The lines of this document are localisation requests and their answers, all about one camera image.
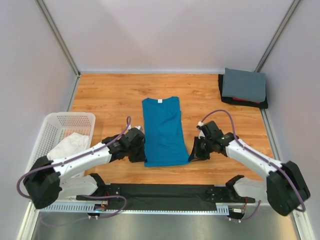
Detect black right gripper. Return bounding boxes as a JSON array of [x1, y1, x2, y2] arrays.
[[188, 137, 214, 163]]

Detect blue t shirt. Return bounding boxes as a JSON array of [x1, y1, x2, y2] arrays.
[[142, 96, 189, 167]]

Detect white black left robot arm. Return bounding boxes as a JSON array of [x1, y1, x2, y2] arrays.
[[22, 127, 147, 210]]

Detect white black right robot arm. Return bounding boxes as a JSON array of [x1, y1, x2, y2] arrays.
[[189, 121, 311, 216]]

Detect folded red t shirt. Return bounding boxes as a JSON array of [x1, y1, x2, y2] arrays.
[[232, 97, 261, 104]]

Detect white t shirt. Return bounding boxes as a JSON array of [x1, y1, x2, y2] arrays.
[[46, 132, 89, 160]]

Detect white plastic laundry basket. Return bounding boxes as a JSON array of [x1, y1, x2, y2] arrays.
[[25, 112, 96, 172]]

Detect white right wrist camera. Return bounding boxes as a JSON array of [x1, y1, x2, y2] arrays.
[[196, 121, 206, 139]]

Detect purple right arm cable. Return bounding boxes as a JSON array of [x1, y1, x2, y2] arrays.
[[198, 109, 307, 223]]

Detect slotted grey cable duct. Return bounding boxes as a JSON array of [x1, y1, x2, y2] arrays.
[[39, 202, 229, 216]]

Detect right aluminium corner post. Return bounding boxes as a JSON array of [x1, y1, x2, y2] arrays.
[[254, 0, 303, 73]]

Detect aluminium corner post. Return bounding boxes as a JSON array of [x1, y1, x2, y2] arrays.
[[254, 0, 303, 73], [34, 0, 81, 77]]

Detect left aluminium corner post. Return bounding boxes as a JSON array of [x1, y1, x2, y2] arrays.
[[34, 0, 81, 77]]

